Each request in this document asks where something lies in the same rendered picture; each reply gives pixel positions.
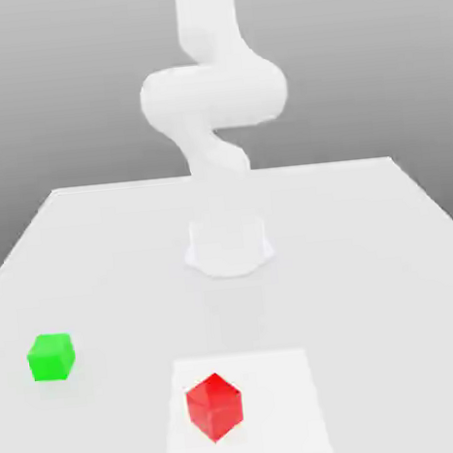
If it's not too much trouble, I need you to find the small red cube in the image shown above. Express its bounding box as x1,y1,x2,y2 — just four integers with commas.
182,370,247,446

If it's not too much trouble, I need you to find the small green cube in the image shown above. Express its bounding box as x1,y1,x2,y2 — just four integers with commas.
23,331,79,385

